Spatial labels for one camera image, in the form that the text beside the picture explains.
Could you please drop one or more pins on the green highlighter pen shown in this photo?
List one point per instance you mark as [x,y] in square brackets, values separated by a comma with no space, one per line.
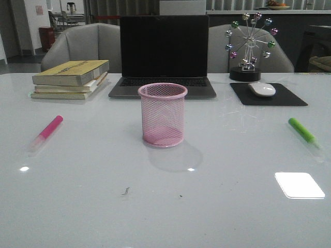
[304,132]

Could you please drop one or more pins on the pink mesh pen holder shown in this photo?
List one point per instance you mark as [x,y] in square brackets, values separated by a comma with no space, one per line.
[162,106]

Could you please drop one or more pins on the grey laptop black screen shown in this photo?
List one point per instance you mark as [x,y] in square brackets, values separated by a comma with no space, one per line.
[164,49]

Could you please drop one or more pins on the middle white book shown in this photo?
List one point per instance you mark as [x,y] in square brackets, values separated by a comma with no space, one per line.
[88,87]

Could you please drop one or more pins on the right grey armchair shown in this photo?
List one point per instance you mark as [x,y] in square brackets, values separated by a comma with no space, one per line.
[269,60]

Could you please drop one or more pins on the grey armchair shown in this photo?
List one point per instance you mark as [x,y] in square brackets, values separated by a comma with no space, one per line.
[269,60]
[88,42]

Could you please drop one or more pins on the white computer mouse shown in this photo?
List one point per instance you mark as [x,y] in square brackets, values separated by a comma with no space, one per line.
[262,89]

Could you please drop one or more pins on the top yellow book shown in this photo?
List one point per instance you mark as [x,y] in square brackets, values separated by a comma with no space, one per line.
[72,73]

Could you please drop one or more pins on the left grey armchair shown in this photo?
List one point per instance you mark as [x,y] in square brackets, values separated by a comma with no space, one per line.
[88,42]

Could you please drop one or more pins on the black mouse pad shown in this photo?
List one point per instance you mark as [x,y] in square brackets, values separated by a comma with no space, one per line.
[282,97]

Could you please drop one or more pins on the ferris wheel desk ornament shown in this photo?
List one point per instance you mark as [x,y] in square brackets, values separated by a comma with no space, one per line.
[249,39]

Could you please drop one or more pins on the pink highlighter pen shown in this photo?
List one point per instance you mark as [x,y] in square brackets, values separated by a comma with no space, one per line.
[44,134]

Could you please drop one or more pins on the bottom pale book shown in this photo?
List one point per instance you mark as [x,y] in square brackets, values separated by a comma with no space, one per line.
[65,95]

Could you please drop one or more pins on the red trash bin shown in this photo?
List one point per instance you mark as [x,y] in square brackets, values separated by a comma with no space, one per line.
[47,37]

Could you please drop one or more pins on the fruit bowl on counter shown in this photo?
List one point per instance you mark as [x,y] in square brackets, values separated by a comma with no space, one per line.
[275,5]

